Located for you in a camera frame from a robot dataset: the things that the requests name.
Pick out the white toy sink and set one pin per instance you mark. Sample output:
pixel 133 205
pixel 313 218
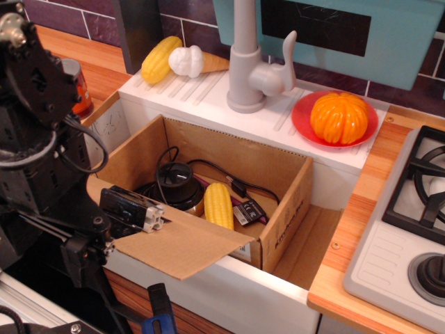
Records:
pixel 232 295

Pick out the toy ice cream cone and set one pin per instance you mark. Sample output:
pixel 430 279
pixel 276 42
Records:
pixel 192 61

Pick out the yellow toy corn in box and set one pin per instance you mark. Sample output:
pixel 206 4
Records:
pixel 218 206

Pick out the black round device with cable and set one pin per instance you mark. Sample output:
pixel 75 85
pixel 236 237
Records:
pixel 175 184

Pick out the brown cardboard box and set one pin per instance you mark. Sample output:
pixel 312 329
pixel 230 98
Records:
pixel 188 244

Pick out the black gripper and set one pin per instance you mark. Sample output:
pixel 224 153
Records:
pixel 87 249

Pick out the grey toy stove top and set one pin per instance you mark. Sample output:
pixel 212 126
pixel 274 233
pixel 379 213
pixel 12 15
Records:
pixel 378 272

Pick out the black stove grate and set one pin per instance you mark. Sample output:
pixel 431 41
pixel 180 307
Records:
pixel 417 201

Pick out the yellow toy corn on counter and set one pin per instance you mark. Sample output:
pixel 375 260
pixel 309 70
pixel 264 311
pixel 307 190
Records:
pixel 155 66

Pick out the blue black clamp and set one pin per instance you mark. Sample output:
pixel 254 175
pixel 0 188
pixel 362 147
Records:
pixel 163 320

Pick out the orange can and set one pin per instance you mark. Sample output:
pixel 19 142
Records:
pixel 85 107

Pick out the orange toy pumpkin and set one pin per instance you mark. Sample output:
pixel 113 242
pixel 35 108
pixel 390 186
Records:
pixel 339 118

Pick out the grey toy faucet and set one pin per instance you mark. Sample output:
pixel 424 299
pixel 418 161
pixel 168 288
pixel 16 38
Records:
pixel 252 80

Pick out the black power adapter with cable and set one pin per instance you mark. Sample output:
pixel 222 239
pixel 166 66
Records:
pixel 248 210

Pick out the teal toy microwave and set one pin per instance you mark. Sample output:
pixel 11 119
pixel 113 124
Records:
pixel 380 41

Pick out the red plate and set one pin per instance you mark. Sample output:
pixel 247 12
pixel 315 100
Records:
pixel 301 114

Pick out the black stove knob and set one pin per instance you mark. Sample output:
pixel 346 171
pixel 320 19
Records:
pixel 426 276

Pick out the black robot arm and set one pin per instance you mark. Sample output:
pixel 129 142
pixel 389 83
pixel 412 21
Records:
pixel 46 211

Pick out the purple flat item in box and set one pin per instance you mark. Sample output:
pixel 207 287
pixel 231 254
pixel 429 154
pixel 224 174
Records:
pixel 225 202

